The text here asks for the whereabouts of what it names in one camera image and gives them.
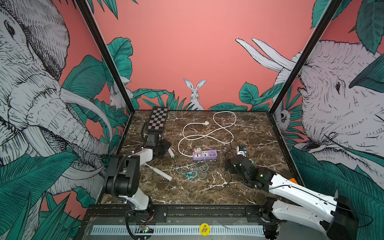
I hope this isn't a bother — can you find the white electric toothbrush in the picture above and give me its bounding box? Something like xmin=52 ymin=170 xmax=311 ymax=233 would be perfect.
xmin=145 ymin=163 xmax=173 ymax=181
xmin=168 ymin=148 xmax=175 ymax=159

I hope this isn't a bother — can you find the black enclosure corner post right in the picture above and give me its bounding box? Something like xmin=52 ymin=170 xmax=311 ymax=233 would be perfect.
xmin=269 ymin=0 xmax=342 ymax=116

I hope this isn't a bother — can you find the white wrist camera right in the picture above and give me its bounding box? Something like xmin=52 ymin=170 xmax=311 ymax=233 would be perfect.
xmin=237 ymin=145 xmax=247 ymax=157

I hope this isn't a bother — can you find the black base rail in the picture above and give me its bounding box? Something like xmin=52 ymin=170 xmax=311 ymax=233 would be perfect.
xmin=83 ymin=204 xmax=286 ymax=225

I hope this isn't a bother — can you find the white slotted cable duct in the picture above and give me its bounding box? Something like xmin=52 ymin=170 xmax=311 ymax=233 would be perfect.
xmin=91 ymin=225 xmax=264 ymax=237

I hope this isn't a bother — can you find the white power strip cable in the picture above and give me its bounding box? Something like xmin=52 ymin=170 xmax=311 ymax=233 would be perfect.
xmin=177 ymin=110 xmax=238 ymax=157

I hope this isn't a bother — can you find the yellow round sticker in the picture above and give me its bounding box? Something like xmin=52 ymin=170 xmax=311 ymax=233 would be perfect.
xmin=200 ymin=223 xmax=211 ymax=236

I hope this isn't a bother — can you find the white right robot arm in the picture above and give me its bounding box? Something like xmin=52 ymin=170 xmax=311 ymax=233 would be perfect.
xmin=226 ymin=155 xmax=359 ymax=240

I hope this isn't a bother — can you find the pink USB charger cube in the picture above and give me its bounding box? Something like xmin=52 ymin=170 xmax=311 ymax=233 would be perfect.
xmin=194 ymin=147 xmax=201 ymax=155

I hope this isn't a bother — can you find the colourful Rubik's cube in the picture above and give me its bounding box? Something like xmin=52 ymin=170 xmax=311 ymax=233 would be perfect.
xmin=289 ymin=178 xmax=297 ymax=184

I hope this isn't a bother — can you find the black enclosure corner post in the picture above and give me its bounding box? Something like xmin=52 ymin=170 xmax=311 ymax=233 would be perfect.
xmin=269 ymin=0 xmax=342 ymax=116
xmin=76 ymin=0 xmax=135 ymax=116

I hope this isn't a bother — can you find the purple power strip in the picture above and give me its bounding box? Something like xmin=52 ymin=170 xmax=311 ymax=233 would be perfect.
xmin=193 ymin=150 xmax=218 ymax=161

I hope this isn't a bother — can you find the black white chessboard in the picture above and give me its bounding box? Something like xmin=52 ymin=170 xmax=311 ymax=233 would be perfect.
xmin=147 ymin=107 xmax=169 ymax=133

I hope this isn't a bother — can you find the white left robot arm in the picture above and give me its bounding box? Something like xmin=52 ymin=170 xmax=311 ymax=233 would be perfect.
xmin=103 ymin=138 xmax=171 ymax=212

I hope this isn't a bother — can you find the teal USB cable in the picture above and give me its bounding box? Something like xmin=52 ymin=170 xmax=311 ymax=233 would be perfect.
xmin=173 ymin=154 xmax=210 ymax=181

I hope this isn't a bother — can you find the black enclosure corner post left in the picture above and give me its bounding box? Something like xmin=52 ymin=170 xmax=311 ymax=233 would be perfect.
xmin=76 ymin=0 xmax=135 ymax=116

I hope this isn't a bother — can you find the black thin cable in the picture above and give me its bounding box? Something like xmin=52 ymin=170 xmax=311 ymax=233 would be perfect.
xmin=209 ymin=140 xmax=241 ymax=192

